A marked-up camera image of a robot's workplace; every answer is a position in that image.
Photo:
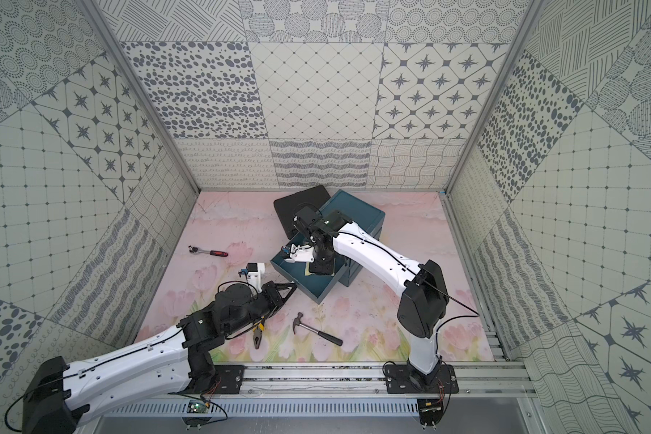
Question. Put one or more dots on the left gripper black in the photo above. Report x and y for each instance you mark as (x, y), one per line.
(271, 298)

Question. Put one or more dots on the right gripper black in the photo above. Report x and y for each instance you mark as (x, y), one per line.
(317, 268)

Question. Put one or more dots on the teal top drawer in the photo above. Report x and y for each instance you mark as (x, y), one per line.
(316, 287)

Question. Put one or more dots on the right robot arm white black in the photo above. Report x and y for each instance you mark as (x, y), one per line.
(421, 287)

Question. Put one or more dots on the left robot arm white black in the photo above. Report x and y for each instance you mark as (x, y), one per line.
(63, 396)

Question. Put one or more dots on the black claw hammer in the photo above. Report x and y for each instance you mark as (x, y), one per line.
(298, 323)

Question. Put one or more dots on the yellow black pliers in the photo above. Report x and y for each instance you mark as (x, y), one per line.
(258, 333)

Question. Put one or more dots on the black plastic case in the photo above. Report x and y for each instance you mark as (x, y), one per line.
(287, 206)

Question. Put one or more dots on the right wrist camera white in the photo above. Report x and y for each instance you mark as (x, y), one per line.
(293, 253)

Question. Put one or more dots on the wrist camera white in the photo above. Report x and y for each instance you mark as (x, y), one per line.
(252, 275)
(293, 253)

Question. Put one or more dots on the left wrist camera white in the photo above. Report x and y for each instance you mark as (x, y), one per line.
(252, 275)

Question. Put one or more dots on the red handled ratchet wrench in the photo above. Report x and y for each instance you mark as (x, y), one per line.
(214, 253)

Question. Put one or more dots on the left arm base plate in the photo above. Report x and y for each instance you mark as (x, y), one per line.
(228, 378)

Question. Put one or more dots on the white slotted cable duct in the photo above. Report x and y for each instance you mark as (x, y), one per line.
(259, 408)

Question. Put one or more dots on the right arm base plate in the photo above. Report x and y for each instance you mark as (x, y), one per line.
(402, 379)

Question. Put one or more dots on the aluminium mounting rail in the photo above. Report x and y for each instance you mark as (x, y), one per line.
(319, 380)

